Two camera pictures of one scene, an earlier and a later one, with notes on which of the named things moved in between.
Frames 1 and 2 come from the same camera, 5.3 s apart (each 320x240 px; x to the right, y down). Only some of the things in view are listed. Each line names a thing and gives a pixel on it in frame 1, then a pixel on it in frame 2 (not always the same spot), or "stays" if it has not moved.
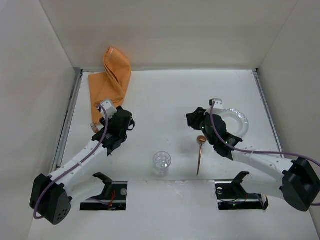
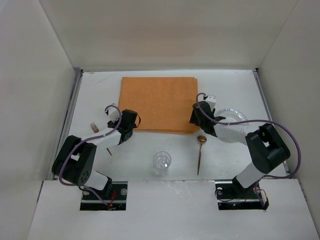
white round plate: (236, 122) stays
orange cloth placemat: (111, 84) -> (163, 104)
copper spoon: (201, 139) stays
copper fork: (94, 127) stays
